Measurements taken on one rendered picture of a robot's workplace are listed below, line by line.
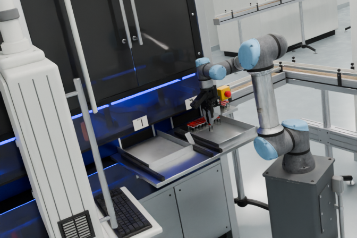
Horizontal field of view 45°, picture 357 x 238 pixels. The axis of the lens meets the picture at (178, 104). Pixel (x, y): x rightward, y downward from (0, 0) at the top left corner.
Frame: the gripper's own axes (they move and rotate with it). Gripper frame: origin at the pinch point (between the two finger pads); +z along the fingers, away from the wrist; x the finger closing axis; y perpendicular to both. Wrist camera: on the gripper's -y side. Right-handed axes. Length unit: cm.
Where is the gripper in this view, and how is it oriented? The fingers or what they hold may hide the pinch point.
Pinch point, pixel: (209, 122)
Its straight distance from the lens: 235.6
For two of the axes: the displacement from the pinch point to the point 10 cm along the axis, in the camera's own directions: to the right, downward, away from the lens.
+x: -5.5, -1.7, 8.1
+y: 8.1, -3.2, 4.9
